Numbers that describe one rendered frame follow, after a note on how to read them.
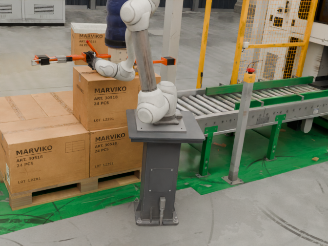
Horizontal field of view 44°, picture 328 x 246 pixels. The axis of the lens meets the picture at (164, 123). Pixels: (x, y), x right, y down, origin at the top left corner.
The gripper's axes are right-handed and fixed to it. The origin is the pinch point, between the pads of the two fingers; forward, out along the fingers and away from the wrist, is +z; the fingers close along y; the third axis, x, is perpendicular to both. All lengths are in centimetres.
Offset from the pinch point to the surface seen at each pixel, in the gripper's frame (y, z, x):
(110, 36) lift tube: -15.5, -3.9, 16.3
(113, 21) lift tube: -27.5, -6.5, 17.5
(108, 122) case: 48, -19, 10
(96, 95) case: 25.3, -18.3, 0.8
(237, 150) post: 75, -53, 118
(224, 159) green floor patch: 107, -15, 140
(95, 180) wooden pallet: 97, -20, 1
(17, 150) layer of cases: 59, -20, -59
